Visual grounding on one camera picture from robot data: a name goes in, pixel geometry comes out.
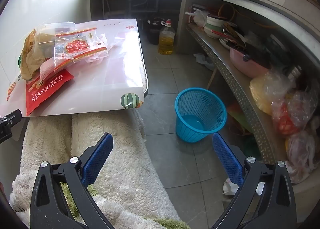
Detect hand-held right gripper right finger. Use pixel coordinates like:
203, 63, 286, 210
211, 132, 298, 229

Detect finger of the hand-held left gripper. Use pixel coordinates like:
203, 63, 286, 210
0, 109, 22, 144

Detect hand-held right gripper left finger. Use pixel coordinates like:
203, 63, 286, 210
29, 132, 114, 229

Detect blue plastic basket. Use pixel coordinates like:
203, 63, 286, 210
175, 88, 227, 143

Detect clear plastic bag red label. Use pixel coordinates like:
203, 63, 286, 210
40, 27, 110, 80

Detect crumpled white paper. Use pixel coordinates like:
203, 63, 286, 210
222, 178, 240, 196

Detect white fluffy blanket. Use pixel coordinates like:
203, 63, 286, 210
10, 109, 183, 229

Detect colourful printed bag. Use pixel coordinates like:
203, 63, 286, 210
226, 101, 253, 134

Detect red snack packet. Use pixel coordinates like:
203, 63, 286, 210
25, 69, 75, 117

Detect brown paper bag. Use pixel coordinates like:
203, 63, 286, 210
20, 30, 54, 80

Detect pink plastic bag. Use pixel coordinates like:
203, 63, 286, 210
285, 131, 317, 184

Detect yellow plastic bag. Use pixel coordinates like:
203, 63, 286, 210
250, 71, 298, 117

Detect wooden shelf support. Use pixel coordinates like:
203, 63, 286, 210
206, 67, 217, 90

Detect perforated metal shelf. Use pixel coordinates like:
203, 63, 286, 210
185, 22, 278, 164

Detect white folding table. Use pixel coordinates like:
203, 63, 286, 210
0, 18, 146, 118

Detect clear plastic tray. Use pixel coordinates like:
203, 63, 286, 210
34, 22, 77, 59

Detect white tissue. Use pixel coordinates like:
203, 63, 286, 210
194, 53, 215, 72

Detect metal flask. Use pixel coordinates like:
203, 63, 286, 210
287, 65, 303, 82

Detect crumpled clear wrapper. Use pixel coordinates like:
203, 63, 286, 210
85, 32, 118, 63

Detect pile of kitchen utensils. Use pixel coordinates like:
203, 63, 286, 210
220, 22, 250, 49

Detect cooking oil bottle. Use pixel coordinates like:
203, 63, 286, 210
157, 19, 175, 55

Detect black plastic container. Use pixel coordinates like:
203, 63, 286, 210
146, 17, 165, 45

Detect stack of white bowls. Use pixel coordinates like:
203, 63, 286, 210
204, 14, 228, 39

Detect white plastic bag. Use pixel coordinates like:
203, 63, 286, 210
185, 8, 209, 28

